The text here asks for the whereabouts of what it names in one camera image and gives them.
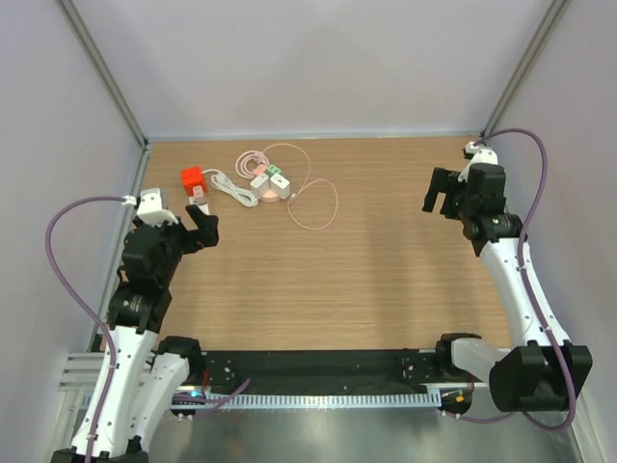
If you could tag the red cube socket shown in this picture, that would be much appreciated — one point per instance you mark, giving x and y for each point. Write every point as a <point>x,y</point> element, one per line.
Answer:
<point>193,181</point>

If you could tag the white green power strip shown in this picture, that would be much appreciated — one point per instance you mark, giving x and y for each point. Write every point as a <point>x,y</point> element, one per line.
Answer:
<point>199,199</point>

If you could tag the white charger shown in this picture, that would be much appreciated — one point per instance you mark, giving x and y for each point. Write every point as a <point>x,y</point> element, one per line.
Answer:
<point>260,185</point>
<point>280,185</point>

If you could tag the green usb charger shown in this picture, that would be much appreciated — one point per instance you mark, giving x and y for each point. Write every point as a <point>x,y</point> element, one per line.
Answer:
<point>273,170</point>

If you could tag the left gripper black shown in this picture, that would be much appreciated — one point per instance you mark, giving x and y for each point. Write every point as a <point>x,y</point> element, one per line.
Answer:
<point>195,240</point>

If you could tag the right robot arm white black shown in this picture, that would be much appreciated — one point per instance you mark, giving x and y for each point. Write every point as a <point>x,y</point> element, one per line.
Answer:
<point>543,371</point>

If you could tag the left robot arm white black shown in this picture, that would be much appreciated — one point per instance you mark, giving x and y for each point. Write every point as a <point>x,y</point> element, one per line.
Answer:
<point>140,373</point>

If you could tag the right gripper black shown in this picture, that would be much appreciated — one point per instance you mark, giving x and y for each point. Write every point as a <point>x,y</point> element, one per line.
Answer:
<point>444,180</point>

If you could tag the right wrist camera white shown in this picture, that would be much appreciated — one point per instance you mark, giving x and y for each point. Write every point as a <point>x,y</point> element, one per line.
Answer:
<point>476,154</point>

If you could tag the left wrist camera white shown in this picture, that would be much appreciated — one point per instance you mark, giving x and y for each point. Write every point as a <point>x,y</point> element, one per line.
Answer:
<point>152,208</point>

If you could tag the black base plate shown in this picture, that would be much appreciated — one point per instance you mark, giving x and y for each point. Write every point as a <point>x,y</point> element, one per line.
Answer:
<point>319,372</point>

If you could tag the pink round socket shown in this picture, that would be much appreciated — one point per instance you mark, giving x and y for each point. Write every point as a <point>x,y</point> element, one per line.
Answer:
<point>272,195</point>

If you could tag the slotted cable duct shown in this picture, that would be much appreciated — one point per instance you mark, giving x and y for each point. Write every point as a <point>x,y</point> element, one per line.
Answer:
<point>188,401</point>

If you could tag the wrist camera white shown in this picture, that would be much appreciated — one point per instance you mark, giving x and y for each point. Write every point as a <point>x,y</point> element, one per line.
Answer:
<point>476,154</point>
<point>152,208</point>

